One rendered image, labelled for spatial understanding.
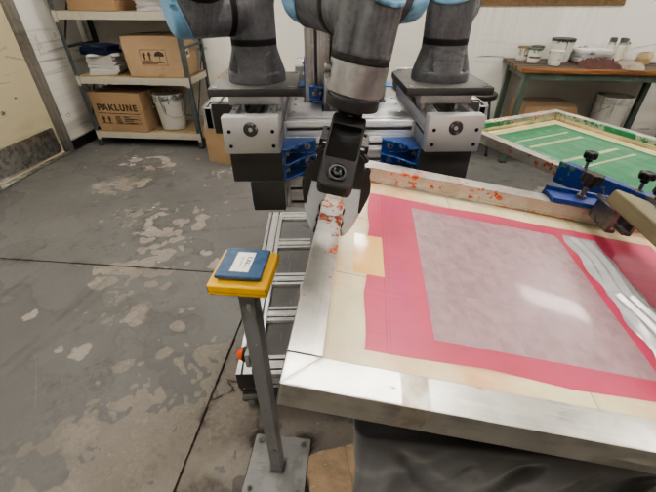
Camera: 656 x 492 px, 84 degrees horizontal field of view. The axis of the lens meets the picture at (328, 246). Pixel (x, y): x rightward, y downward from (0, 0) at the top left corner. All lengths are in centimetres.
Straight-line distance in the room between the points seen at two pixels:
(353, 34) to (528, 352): 45
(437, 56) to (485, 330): 73
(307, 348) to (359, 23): 36
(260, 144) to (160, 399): 128
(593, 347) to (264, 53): 91
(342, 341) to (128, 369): 166
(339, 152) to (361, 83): 9
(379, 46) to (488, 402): 40
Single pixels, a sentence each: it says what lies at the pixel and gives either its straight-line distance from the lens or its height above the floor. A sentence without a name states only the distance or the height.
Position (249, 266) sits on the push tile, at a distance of 81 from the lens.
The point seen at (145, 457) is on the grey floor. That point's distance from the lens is 175.
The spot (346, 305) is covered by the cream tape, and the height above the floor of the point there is 112.
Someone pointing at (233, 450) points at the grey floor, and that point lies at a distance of 166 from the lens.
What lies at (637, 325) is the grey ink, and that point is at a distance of 73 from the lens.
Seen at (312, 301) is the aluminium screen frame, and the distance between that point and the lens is 44.
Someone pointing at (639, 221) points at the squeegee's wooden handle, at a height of 113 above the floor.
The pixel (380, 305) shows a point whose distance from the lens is 51.
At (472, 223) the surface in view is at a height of 108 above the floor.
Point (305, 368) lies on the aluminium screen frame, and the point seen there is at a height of 116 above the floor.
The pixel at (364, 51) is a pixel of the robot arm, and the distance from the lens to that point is 48.
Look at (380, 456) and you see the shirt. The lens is 63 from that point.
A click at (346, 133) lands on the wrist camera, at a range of 50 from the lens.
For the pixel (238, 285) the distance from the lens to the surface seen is 79.
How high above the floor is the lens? 146
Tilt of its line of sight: 35 degrees down
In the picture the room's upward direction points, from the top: straight up
